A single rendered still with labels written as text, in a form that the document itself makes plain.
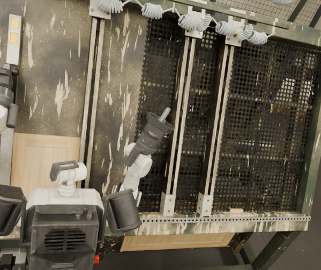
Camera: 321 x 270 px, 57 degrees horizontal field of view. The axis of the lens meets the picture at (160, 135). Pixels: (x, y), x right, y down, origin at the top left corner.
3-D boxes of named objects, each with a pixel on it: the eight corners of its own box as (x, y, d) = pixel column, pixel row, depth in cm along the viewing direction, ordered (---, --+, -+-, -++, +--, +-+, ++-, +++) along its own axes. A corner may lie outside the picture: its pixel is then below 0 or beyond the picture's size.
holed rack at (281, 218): (60, 224, 153) (60, 224, 152) (60, 218, 152) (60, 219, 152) (309, 220, 206) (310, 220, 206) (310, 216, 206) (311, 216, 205)
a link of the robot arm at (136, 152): (160, 148, 127) (148, 167, 132) (144, 133, 132) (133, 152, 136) (144, 151, 118) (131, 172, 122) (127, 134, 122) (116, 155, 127)
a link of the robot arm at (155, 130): (171, 132, 116) (156, 155, 121) (176, 125, 125) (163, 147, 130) (144, 114, 117) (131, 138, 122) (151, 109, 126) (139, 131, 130)
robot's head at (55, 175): (75, 184, 109) (81, 168, 106) (53, 188, 103) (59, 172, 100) (67, 173, 113) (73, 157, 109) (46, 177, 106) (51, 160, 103)
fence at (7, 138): (-3, 212, 147) (-5, 215, 143) (10, 15, 138) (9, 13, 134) (8, 212, 149) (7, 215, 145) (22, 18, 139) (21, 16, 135)
